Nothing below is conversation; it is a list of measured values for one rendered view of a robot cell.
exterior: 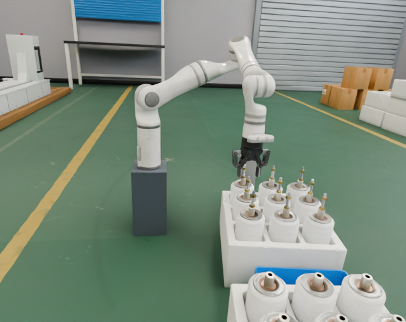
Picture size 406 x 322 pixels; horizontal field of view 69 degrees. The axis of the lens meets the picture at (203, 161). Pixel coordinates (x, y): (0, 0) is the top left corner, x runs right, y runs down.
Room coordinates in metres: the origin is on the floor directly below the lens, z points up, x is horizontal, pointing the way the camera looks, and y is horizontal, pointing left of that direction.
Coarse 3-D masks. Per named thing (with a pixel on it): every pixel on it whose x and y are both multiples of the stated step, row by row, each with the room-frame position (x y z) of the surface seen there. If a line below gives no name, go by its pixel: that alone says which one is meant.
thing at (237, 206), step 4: (236, 200) 0.97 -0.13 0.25; (256, 200) 0.98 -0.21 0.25; (236, 204) 0.96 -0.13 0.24; (240, 204) 0.95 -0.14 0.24; (244, 204) 0.95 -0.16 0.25; (248, 204) 0.95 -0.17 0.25; (256, 204) 0.96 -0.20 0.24; (232, 208) 0.99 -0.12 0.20; (236, 208) 0.96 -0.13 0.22; (240, 208) 0.95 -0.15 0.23; (256, 208) 0.96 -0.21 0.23; (232, 212) 0.98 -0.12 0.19; (236, 212) 0.96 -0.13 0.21; (232, 216) 0.98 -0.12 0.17
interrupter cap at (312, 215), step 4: (312, 212) 0.90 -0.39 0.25; (316, 212) 0.91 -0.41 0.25; (308, 216) 0.88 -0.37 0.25; (312, 216) 0.88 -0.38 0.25; (316, 216) 0.88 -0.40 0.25; (324, 216) 0.88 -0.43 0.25; (328, 216) 0.88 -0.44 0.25; (316, 220) 0.85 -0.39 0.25; (320, 220) 0.85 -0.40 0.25; (324, 220) 0.85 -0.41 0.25; (328, 220) 0.86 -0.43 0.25
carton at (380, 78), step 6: (372, 72) 4.59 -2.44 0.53; (378, 72) 4.47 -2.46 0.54; (384, 72) 4.48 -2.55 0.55; (390, 72) 4.49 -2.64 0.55; (372, 78) 4.56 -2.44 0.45; (378, 78) 4.47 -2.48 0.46; (384, 78) 4.48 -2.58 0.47; (390, 78) 4.49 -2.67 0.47; (372, 84) 4.52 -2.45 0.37; (378, 84) 4.48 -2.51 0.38; (384, 84) 4.49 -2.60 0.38
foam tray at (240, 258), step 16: (224, 192) 1.17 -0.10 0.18; (256, 192) 1.18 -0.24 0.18; (224, 208) 1.03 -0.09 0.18; (224, 224) 0.97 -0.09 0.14; (224, 240) 0.92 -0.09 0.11; (336, 240) 0.85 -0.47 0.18; (224, 256) 0.88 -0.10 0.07; (240, 256) 0.80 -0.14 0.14; (256, 256) 0.80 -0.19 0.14; (272, 256) 0.80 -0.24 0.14; (288, 256) 0.80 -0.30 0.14; (304, 256) 0.80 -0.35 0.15; (320, 256) 0.80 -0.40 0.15; (336, 256) 0.80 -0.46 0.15; (224, 272) 0.84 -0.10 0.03; (240, 272) 0.80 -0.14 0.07
